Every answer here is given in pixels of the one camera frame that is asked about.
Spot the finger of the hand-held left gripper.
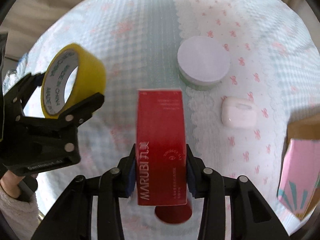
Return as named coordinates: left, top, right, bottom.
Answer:
left=2, top=72, right=48, bottom=117
left=19, top=92, right=105, bottom=138

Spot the pink cardboard box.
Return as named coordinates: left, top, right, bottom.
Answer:
left=276, top=114, right=320, bottom=222

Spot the red cardboard box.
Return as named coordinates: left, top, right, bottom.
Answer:
left=136, top=89, right=188, bottom=206

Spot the white earbuds case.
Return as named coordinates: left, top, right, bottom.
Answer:
left=221, top=96, right=258, bottom=127

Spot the person's left hand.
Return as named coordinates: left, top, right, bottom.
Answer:
left=0, top=170, right=23, bottom=200

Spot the person's left forearm white sleeve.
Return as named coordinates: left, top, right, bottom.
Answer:
left=0, top=187, right=40, bottom=232

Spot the light printed blanket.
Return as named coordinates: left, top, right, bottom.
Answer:
left=15, top=0, right=320, bottom=238

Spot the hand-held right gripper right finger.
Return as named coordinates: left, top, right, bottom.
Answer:
left=186, top=144, right=290, bottom=240

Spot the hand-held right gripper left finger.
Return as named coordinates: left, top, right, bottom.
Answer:
left=30, top=144, right=138, bottom=240

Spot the yellow tape roll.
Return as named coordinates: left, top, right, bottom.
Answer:
left=41, top=43, right=107, bottom=119

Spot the red round cap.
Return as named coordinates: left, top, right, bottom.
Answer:
left=154, top=200, right=193, bottom=223

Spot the white round jar green base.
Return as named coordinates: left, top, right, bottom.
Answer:
left=177, top=36, right=231, bottom=91

